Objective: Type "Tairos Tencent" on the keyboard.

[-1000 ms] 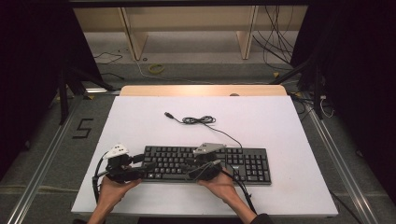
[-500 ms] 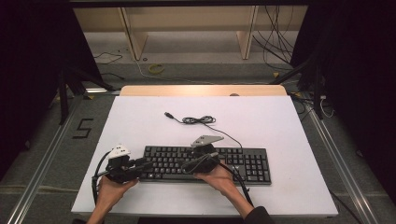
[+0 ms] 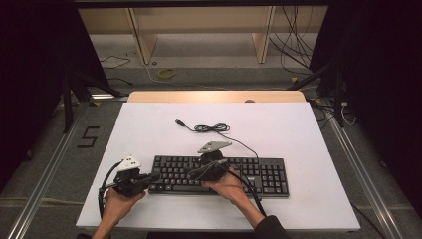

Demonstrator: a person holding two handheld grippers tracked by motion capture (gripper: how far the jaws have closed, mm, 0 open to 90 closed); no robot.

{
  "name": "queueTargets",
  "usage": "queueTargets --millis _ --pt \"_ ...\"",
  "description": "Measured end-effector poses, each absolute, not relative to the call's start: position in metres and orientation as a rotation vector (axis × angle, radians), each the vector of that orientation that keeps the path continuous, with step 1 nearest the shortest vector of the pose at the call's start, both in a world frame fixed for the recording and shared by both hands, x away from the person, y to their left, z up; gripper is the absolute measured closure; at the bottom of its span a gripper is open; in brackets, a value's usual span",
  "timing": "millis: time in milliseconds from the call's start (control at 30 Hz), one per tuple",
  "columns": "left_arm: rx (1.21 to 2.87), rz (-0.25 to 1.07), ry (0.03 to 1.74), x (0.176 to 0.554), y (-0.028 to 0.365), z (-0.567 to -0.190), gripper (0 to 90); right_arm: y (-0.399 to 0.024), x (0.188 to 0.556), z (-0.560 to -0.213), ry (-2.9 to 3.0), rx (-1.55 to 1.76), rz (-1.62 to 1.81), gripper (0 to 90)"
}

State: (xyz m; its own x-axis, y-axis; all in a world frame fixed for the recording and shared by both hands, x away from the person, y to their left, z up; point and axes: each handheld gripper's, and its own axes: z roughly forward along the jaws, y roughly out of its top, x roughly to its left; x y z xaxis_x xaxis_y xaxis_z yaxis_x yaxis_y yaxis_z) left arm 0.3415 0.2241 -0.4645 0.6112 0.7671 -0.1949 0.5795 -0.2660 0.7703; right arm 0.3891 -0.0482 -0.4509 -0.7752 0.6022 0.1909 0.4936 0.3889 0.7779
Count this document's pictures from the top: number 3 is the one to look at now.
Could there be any right hand-held gripper cable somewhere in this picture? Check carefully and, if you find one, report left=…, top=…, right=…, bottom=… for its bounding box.
left=186, top=158, right=269, bottom=219

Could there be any thin black floor cable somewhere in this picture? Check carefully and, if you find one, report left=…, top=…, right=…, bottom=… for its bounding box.
left=105, top=77, right=134, bottom=87
left=99, top=55, right=132, bottom=70

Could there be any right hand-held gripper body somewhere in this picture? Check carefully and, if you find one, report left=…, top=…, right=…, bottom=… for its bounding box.
left=197, top=140, right=233, bottom=182

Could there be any person's right hand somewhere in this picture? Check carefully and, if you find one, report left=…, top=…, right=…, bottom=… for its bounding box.
left=202, top=168, right=252, bottom=207

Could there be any short aluminium bar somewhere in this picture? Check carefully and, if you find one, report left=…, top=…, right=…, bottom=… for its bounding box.
left=91, top=93, right=129, bottom=102

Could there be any light wooden table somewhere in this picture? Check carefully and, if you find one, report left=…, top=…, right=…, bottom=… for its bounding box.
left=127, top=90, right=307, bottom=104

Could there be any hand-held gripper cable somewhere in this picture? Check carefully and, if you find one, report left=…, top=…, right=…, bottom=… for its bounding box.
left=97, top=160, right=124, bottom=221
left=186, top=158, right=269, bottom=219

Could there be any black computer keyboard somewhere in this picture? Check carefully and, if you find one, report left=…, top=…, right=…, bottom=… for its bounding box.
left=147, top=154, right=291, bottom=199

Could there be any long aluminium floor rail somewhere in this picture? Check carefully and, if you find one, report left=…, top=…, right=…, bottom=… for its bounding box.
left=6, top=103, right=90, bottom=239
left=321, top=105, right=405, bottom=239

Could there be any black metal stand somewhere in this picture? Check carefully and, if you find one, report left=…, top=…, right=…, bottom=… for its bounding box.
left=286, top=55, right=346, bottom=129
left=61, top=65, right=124, bottom=134

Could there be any bundle of black cables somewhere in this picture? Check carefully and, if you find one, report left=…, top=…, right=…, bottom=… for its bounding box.
left=268, top=5, right=320, bottom=76

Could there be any yellow tape roll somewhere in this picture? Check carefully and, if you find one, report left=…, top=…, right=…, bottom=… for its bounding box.
left=157, top=67, right=176, bottom=81

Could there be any left hand-held gripper cable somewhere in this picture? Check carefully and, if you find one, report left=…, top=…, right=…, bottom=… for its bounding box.
left=97, top=160, right=124, bottom=221

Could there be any white floor cable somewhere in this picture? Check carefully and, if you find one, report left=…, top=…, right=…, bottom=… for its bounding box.
left=142, top=63, right=231, bottom=92

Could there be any person's left hand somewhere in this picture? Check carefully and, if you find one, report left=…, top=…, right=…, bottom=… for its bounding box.
left=104, top=188, right=146, bottom=223

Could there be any black keyboard cable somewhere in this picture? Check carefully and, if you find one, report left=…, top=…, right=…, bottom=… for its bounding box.
left=174, top=119, right=260, bottom=159

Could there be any light wooden shelf unit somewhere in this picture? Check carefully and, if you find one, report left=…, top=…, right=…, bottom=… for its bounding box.
left=78, top=5, right=329, bottom=66

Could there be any dark curtain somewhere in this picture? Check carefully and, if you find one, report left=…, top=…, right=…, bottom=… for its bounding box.
left=309, top=0, right=422, bottom=218
left=0, top=0, right=111, bottom=195

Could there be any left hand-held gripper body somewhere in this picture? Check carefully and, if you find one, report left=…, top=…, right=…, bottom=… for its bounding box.
left=111, top=154, right=150, bottom=198

